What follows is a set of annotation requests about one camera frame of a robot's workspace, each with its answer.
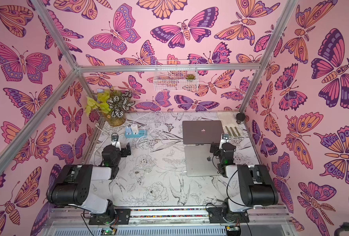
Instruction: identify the potted plant in vase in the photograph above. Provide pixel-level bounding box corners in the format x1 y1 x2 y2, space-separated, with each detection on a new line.
85 88 135 127

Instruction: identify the white laptop charger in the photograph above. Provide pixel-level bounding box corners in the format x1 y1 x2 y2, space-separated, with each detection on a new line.
131 124 139 135

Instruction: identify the small succulent in basket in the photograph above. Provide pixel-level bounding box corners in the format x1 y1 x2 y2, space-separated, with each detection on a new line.
185 74 196 80

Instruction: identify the blue power strip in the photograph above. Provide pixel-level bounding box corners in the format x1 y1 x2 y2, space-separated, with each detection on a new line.
124 129 147 139

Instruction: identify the silver laptop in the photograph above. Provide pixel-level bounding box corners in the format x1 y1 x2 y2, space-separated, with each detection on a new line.
185 144 237 178

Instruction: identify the black round object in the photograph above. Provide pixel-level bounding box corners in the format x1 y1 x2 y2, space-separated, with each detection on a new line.
235 113 246 124

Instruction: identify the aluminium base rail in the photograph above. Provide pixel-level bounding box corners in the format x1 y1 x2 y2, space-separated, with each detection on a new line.
41 204 297 236

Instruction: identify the white wire basket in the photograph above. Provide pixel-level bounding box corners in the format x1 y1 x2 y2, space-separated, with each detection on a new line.
152 59 199 92

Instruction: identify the dark grey laptop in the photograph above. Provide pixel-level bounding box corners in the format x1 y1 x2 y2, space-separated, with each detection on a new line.
182 121 224 145

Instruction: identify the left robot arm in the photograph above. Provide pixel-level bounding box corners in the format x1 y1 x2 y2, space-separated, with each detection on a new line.
47 143 131 226

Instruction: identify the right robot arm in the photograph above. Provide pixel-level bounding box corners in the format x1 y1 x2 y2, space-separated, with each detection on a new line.
205 142 278 225

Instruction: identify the white charger cable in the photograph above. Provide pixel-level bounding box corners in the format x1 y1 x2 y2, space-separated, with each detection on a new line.
132 110 183 135

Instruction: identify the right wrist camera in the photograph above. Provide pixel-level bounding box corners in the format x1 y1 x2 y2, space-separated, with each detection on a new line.
219 133 229 149

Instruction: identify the white cloth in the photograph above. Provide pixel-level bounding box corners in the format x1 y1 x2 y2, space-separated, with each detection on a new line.
217 112 247 138

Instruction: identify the light blue charger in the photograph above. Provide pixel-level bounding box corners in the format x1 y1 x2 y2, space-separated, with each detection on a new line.
125 126 132 135

